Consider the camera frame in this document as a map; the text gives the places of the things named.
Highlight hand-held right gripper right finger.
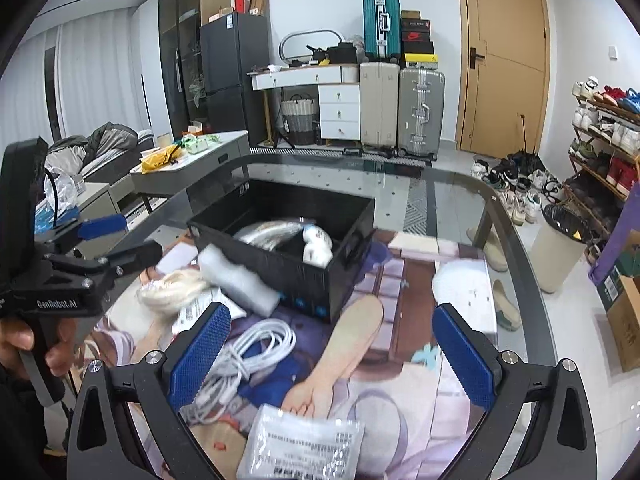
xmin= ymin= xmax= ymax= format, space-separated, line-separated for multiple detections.
xmin=431 ymin=302 xmax=598 ymax=480

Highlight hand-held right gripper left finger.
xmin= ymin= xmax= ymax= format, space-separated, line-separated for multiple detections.
xmin=65 ymin=301 xmax=233 ymax=480

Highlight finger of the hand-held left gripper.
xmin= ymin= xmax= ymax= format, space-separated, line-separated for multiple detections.
xmin=47 ymin=240 xmax=164 ymax=291
xmin=32 ymin=213 xmax=127 ymax=256

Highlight blond wig bag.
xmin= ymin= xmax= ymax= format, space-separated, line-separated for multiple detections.
xmin=136 ymin=267 xmax=223 ymax=336

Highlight white cable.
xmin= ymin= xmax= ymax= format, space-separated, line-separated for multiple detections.
xmin=181 ymin=317 xmax=297 ymax=426

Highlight white foam padding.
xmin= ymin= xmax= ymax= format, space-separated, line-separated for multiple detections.
xmin=196 ymin=244 xmax=282 ymax=317

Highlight black storage box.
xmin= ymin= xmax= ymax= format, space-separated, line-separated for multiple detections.
xmin=186 ymin=178 xmax=377 ymax=324

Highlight beige cloth plastic bag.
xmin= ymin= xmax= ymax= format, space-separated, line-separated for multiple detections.
xmin=232 ymin=217 xmax=317 ymax=251

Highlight white printed plastic packet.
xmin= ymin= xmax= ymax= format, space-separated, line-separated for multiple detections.
xmin=236 ymin=404 xmax=366 ymax=480

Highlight red and white soft packet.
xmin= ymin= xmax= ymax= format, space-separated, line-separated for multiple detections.
xmin=301 ymin=225 xmax=334 ymax=267

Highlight person's left forearm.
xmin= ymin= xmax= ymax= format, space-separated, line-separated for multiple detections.
xmin=0 ymin=362 xmax=76 ymax=480

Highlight person's left hand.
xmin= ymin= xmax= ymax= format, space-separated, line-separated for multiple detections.
xmin=0 ymin=316 xmax=81 ymax=383

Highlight grey side cabinet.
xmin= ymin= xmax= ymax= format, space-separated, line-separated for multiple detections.
xmin=75 ymin=181 xmax=132 ymax=233

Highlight blue box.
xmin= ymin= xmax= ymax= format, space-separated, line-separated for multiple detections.
xmin=36 ymin=200 xmax=79 ymax=235

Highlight clear plastic bag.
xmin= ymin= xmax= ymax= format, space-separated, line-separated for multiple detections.
xmin=44 ymin=170 xmax=81 ymax=211

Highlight beige slipper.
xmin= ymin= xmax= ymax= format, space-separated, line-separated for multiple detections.
xmin=466 ymin=227 xmax=508 ymax=272
xmin=492 ymin=280 xmax=522 ymax=332

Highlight yellow bag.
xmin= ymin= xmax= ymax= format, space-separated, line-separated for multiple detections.
xmin=140 ymin=144 xmax=180 ymax=175

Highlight grey puffer jacket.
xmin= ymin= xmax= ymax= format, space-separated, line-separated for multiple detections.
xmin=45 ymin=122 xmax=141 ymax=181

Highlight printed figure table mat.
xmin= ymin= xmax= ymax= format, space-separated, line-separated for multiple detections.
xmin=100 ymin=230 xmax=498 ymax=480

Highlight green and white packet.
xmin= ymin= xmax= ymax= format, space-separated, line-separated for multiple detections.
xmin=180 ymin=132 xmax=221 ymax=154

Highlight grey coffee table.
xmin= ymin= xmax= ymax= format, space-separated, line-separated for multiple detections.
xmin=130 ymin=130 xmax=249 ymax=211

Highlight beige trash bin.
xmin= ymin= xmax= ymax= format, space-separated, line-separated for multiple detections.
xmin=530 ymin=204 xmax=590 ymax=294

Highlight white curtain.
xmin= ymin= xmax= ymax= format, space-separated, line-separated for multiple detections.
xmin=0 ymin=10 xmax=151 ymax=161

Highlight large cardboard box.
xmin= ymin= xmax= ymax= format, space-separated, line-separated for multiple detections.
xmin=605 ymin=275 xmax=640 ymax=373

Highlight pile of assorted shoes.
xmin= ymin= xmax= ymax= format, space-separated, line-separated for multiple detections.
xmin=470 ymin=152 xmax=566 ymax=226

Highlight purple board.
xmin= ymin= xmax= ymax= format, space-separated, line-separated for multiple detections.
xmin=589 ymin=205 xmax=640 ymax=283

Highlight black umbrella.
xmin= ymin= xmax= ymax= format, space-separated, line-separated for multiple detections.
xmin=507 ymin=115 xmax=546 ymax=173

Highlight dark glass cabinet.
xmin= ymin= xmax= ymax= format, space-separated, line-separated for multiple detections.
xmin=158 ymin=0 xmax=231 ymax=141

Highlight black refrigerator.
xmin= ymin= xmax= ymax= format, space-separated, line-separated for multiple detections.
xmin=199 ymin=11 xmax=271 ymax=146

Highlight woven basket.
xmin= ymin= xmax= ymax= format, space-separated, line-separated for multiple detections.
xmin=280 ymin=94 xmax=319 ymax=145

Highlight wooden shoe rack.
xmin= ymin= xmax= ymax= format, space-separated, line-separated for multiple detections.
xmin=567 ymin=77 xmax=640 ymax=241

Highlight white dressing table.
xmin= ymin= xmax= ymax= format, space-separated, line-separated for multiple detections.
xmin=248 ymin=63 xmax=362 ymax=148

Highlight silver suitcase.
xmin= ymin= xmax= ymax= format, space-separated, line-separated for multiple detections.
xmin=397 ymin=66 xmax=446 ymax=158

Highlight beige suitcase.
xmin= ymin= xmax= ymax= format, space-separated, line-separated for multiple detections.
xmin=359 ymin=61 xmax=401 ymax=148

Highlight oval mirror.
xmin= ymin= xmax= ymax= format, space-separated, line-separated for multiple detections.
xmin=278 ymin=28 xmax=345 ymax=67

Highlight rows of shelved sneakers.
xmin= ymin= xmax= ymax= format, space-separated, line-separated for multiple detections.
xmin=570 ymin=76 xmax=640 ymax=198

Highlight wooden door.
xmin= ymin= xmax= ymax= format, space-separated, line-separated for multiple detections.
xmin=455 ymin=0 xmax=548 ymax=156

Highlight teal suitcase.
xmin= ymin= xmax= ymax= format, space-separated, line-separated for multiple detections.
xmin=362 ymin=0 xmax=402 ymax=61

